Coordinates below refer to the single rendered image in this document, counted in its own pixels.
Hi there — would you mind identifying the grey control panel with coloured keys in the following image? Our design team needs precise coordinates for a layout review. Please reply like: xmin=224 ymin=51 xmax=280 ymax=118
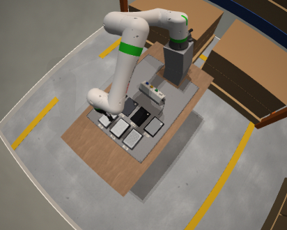
xmin=139 ymin=81 xmax=165 ymax=105

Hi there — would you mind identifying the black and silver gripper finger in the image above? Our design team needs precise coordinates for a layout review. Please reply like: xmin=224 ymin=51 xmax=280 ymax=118
xmin=104 ymin=113 xmax=114 ymax=123

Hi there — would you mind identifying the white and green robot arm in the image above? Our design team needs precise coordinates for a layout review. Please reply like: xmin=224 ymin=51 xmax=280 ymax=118
xmin=86 ymin=8 xmax=193 ymax=116

